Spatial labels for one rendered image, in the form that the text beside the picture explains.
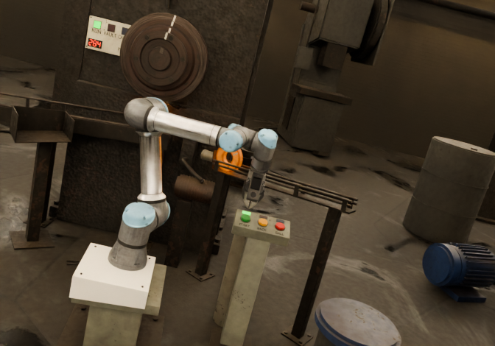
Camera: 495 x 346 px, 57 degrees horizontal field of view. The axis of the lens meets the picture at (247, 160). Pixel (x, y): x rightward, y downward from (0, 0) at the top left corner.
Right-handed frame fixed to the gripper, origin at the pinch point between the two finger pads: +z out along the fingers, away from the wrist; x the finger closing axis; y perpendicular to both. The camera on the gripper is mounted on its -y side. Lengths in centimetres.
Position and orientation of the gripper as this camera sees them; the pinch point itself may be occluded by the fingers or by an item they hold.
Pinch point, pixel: (248, 207)
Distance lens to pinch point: 191.0
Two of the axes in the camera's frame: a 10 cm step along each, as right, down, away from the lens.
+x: -9.7, -2.3, -0.3
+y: 1.1, -5.5, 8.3
